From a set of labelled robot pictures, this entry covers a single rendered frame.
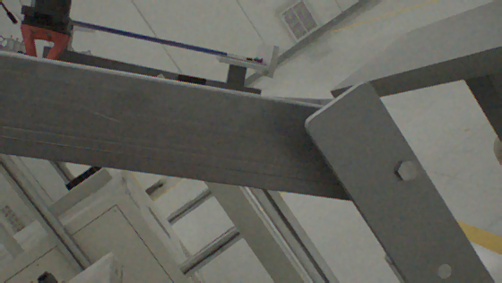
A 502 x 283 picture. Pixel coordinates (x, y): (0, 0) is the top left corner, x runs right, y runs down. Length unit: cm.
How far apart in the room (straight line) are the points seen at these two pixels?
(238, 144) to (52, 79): 12
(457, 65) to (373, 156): 64
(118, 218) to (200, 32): 682
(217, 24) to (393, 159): 826
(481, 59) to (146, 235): 122
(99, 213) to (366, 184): 154
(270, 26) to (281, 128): 835
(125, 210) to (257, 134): 149
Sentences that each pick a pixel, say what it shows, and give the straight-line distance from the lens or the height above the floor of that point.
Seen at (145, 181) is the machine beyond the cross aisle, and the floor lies 12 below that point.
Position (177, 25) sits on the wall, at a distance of 856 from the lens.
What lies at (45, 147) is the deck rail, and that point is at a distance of 40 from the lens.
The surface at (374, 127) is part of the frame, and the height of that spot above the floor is 73.
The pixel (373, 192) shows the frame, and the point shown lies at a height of 70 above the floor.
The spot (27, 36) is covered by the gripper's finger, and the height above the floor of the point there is 98.
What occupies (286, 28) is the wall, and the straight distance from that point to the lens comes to 881.
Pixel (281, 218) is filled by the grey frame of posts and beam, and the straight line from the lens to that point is 117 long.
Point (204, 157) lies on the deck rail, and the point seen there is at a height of 77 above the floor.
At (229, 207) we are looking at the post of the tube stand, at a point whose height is 49.
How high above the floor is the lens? 83
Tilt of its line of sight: 10 degrees down
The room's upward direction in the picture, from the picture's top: 34 degrees counter-clockwise
